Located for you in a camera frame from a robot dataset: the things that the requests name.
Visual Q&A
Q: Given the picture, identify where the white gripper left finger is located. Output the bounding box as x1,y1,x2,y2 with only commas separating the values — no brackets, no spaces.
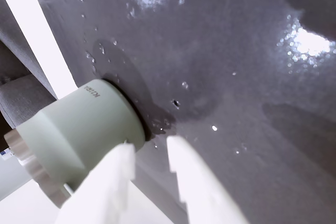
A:
54,143,137,224

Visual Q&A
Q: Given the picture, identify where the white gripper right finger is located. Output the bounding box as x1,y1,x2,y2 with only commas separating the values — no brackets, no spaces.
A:
166,135,250,224

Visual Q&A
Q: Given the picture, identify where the pale green cup, metal rim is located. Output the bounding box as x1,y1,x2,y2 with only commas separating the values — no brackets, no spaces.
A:
3,78,146,209

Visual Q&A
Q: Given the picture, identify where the grey fabric sofa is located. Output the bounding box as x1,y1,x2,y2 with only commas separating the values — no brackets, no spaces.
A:
0,0,59,152

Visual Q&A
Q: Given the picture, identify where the white table edge strip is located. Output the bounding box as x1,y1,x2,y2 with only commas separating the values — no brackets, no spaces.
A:
0,0,77,101

